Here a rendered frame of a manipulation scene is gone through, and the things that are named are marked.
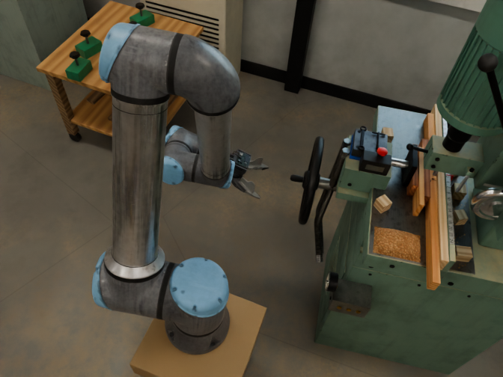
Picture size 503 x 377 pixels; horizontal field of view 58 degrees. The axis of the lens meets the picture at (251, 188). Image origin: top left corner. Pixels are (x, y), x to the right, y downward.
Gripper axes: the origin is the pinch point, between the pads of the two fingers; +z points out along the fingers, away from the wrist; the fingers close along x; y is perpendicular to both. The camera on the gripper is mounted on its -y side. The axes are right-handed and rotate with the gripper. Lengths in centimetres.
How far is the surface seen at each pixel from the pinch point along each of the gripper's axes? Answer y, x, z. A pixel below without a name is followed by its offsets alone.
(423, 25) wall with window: 13, 132, 59
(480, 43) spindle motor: 81, -8, 15
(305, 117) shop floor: -62, 112, 32
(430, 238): 40, -25, 37
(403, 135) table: 34.0, 15.0, 32.3
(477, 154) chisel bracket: 55, -5, 40
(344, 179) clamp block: 29.1, -9.3, 15.6
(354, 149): 37.4, -5.0, 13.0
